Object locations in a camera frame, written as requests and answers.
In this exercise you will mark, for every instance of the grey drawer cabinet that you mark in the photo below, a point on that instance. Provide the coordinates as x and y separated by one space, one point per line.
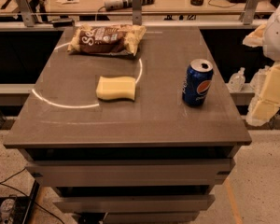
151 159

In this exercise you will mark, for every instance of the grey power strip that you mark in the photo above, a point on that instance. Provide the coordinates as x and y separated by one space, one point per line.
121 4

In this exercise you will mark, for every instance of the clear plastic bottle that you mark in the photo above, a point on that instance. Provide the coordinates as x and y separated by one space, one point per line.
237 80

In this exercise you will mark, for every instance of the yellow sponge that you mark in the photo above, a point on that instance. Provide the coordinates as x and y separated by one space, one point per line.
112 88

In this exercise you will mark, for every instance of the blue Pepsi can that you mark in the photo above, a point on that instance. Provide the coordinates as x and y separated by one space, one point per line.
197 82

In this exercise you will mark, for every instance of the black wire basket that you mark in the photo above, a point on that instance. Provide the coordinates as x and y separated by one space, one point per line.
17 209

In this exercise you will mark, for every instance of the brown chip bag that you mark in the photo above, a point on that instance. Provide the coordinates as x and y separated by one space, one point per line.
120 39

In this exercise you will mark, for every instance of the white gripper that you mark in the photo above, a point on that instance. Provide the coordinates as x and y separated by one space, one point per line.
265 101

